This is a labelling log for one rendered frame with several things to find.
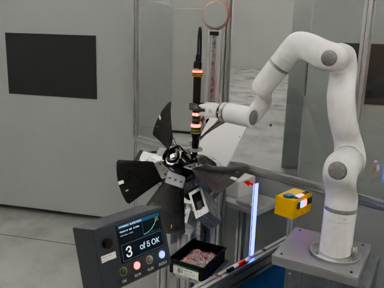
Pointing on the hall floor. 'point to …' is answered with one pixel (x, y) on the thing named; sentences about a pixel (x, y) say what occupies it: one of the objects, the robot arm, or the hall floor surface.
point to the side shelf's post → (240, 236)
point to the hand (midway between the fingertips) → (196, 106)
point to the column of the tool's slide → (215, 66)
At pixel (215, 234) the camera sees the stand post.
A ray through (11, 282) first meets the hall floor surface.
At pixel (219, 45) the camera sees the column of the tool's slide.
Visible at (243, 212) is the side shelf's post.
